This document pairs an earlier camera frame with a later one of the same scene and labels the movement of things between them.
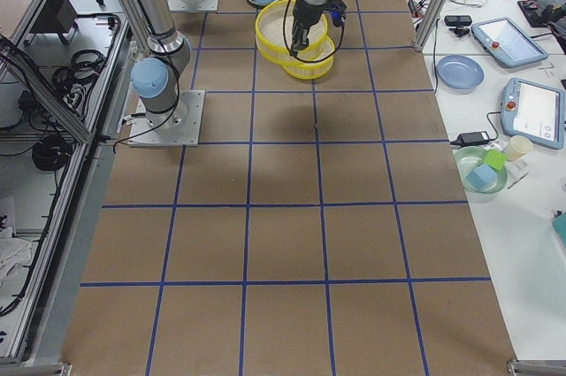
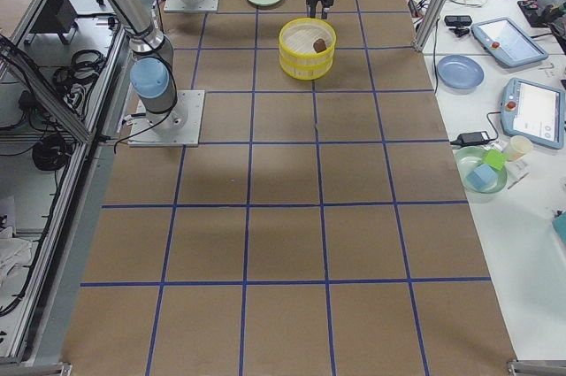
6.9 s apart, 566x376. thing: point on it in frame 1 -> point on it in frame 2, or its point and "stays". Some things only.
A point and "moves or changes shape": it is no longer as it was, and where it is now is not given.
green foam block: x=496 y=159 stays
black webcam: x=459 y=22 stays
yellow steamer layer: x=273 y=32 moves or changes shape
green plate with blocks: x=481 y=170 stays
